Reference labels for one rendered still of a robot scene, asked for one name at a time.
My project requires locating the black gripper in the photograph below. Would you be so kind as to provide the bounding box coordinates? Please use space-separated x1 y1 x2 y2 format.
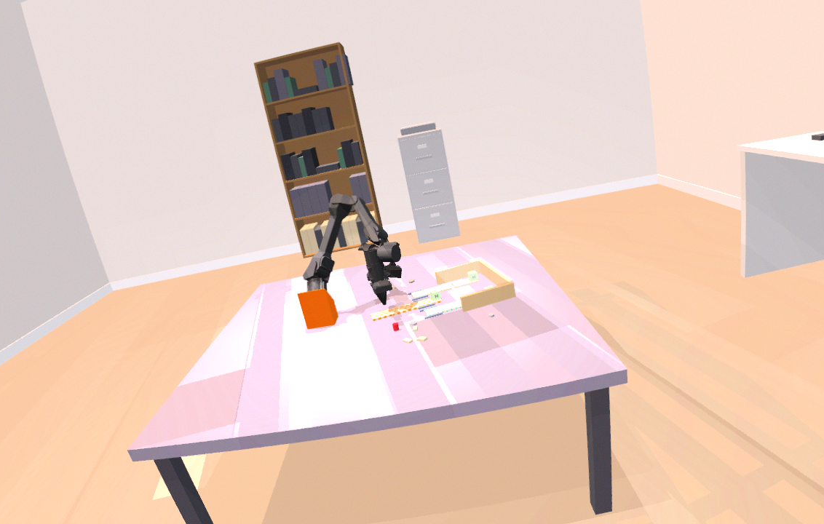
366 262 392 305

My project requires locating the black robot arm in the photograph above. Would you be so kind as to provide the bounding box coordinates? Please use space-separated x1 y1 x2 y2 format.
303 194 402 292

